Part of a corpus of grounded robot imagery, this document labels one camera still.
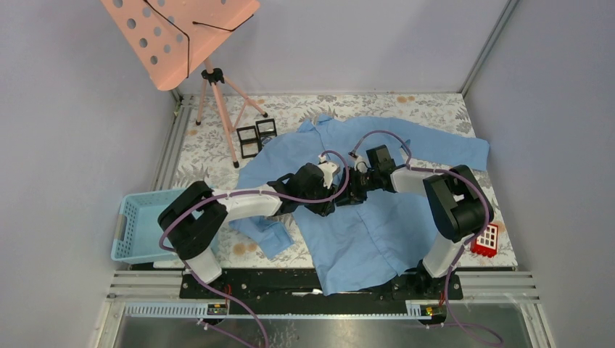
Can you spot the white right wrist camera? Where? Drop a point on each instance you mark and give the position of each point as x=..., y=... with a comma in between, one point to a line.
x=359, y=163

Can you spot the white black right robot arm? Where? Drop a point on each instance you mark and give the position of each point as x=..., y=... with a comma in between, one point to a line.
x=458, y=205

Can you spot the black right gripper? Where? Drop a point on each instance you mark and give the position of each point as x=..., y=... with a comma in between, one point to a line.
x=353, y=195

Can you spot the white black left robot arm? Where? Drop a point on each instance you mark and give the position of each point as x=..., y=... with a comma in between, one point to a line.
x=193, y=219

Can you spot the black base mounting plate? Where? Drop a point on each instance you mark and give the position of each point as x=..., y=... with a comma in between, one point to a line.
x=297, y=291

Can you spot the light blue plastic basket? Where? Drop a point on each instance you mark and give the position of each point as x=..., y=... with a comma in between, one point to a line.
x=137, y=232

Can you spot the pink perforated music stand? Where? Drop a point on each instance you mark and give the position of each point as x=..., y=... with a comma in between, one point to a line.
x=173, y=38

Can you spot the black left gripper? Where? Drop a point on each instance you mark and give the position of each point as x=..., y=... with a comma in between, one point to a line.
x=323, y=209

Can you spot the red white grid block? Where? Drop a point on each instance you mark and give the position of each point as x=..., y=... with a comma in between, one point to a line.
x=486, y=244

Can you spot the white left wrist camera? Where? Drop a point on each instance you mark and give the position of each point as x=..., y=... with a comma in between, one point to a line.
x=329, y=171

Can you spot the black four-compartment brooch tray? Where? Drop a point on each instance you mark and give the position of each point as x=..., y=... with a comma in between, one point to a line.
x=250, y=136

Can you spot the light blue button shirt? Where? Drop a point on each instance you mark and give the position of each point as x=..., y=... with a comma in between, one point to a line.
x=367, y=244

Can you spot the floral patterned table mat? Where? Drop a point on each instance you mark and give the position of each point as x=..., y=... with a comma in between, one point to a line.
x=197, y=150

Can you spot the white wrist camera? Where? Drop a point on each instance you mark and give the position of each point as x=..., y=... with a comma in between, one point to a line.
x=329, y=171
x=359, y=163

